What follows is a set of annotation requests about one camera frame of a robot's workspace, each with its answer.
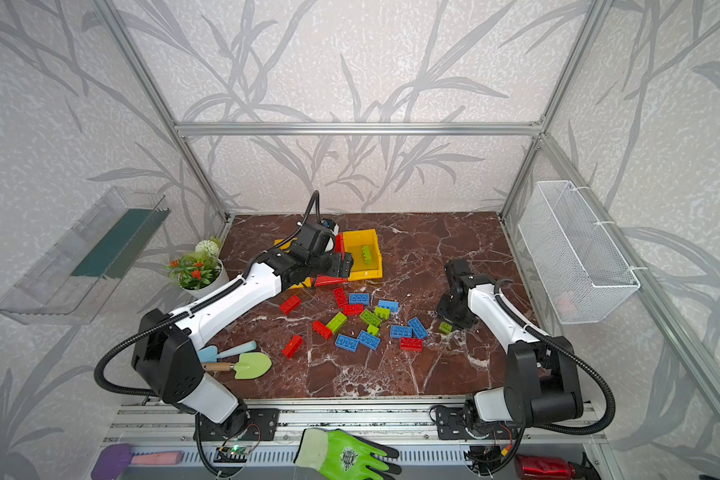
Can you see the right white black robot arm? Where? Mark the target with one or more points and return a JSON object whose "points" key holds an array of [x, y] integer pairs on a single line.
{"points": [[541, 386]]}

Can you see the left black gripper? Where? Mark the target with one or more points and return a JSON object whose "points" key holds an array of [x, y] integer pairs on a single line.
{"points": [[344, 265]]}

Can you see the green garden trowel wooden handle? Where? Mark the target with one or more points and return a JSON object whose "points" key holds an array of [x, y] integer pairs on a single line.
{"points": [[250, 365]]}

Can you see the purple brush pink handle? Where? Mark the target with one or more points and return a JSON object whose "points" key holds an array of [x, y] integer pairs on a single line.
{"points": [[115, 459]]}

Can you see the white wire mesh basket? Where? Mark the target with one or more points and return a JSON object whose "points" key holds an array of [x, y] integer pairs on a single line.
{"points": [[583, 272]]}

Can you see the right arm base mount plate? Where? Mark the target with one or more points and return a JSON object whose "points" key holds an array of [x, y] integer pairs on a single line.
{"points": [[450, 422]]}

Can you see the red lego upright top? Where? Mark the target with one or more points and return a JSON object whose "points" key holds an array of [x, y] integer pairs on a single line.
{"points": [[340, 298]]}

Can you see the green work glove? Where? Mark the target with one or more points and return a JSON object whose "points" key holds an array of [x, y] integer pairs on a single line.
{"points": [[335, 454]]}

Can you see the blue lego bottom left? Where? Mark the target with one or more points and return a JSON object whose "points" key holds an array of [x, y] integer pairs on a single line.
{"points": [[346, 343]]}

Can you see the yellow bin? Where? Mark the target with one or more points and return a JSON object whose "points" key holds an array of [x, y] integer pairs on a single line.
{"points": [[354, 240], [293, 271]]}

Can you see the small green circuit board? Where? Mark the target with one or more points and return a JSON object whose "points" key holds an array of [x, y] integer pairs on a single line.
{"points": [[232, 454]]}

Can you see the green lego long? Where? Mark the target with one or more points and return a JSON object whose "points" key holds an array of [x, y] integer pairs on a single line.
{"points": [[337, 322]]}

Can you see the light blue garden scoop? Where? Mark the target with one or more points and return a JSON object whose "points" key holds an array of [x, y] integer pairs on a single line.
{"points": [[211, 354]]}

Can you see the red lego under blue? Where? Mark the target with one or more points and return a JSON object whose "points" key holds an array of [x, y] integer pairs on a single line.
{"points": [[353, 309]]}

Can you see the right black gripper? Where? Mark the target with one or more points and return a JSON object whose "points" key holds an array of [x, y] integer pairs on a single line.
{"points": [[451, 309]]}

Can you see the clear acrylic wall shelf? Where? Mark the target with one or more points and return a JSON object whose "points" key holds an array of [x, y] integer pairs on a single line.
{"points": [[71, 283]]}

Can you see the blue lego bottom middle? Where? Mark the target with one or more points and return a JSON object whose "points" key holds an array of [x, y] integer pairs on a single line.
{"points": [[368, 340]]}

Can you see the potted flower plant white pot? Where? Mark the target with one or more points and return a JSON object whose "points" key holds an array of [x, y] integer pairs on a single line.
{"points": [[200, 271]]}

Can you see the red bin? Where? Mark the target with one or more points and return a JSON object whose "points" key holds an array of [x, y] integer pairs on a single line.
{"points": [[339, 266]]}

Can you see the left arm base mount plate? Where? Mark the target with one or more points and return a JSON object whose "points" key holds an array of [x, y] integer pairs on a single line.
{"points": [[243, 425]]}

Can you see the blue lego top right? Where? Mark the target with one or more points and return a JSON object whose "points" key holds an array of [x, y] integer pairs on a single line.
{"points": [[392, 306]]}

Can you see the blue lego right angled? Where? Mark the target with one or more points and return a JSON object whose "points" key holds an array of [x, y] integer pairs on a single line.
{"points": [[419, 331]]}

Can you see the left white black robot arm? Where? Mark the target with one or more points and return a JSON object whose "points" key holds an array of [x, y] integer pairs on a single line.
{"points": [[166, 345]]}

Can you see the red metallic object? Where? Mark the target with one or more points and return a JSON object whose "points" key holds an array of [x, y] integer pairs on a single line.
{"points": [[553, 468]]}

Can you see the blue lego right flat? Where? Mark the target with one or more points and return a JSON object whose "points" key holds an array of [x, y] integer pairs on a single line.
{"points": [[397, 331]]}

